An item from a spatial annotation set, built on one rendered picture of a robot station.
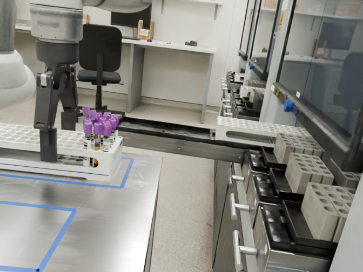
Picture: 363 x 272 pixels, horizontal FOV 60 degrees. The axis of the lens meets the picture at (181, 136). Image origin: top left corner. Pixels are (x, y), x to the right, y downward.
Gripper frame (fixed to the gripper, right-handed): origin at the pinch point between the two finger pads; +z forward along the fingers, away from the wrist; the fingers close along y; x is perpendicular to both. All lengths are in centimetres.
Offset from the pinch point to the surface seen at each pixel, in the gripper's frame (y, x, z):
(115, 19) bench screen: -374, -68, -23
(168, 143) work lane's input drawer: -28.6, 22.2, 8.8
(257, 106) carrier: -67, 57, 3
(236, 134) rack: -38, 44, 6
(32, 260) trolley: 28.1, 7.0, 5.4
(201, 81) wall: -384, 54, 46
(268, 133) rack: -28, 52, 1
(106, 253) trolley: 25.5, 16.1, 5.4
